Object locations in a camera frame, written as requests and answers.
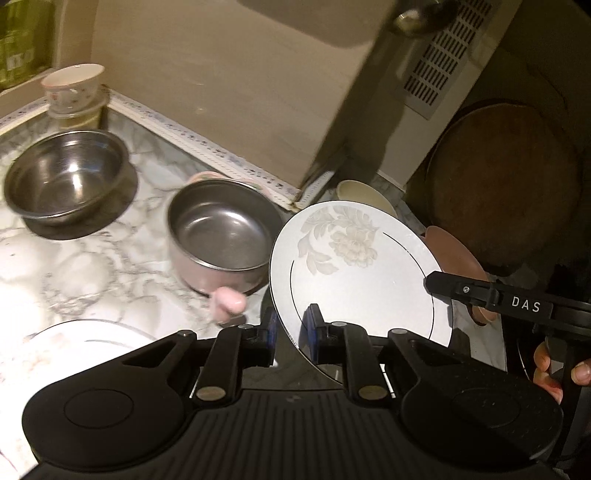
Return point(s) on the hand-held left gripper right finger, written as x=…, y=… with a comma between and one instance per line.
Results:
x=310, y=325

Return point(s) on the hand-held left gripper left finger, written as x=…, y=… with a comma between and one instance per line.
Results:
x=272, y=328

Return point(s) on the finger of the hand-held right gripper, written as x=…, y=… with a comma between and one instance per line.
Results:
x=485, y=293

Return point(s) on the white floral plate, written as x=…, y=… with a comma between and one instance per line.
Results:
x=369, y=286

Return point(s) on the steel bowl pink outside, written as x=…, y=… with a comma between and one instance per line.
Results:
x=221, y=230

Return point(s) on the person's right hand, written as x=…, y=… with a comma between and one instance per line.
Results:
x=545, y=369

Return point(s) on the round wooden cutting board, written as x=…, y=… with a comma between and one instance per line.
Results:
x=503, y=184

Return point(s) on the cream bowl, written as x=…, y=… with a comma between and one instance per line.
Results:
x=364, y=194

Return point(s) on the plain white plate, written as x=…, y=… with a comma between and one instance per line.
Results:
x=55, y=350

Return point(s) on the steel bowl grey outside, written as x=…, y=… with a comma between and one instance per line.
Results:
x=64, y=175

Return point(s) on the metal ladle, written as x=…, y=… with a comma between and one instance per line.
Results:
x=415, y=21

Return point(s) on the white floral cup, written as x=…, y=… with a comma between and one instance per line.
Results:
x=74, y=87

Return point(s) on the green glass jar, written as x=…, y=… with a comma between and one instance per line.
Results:
x=18, y=41

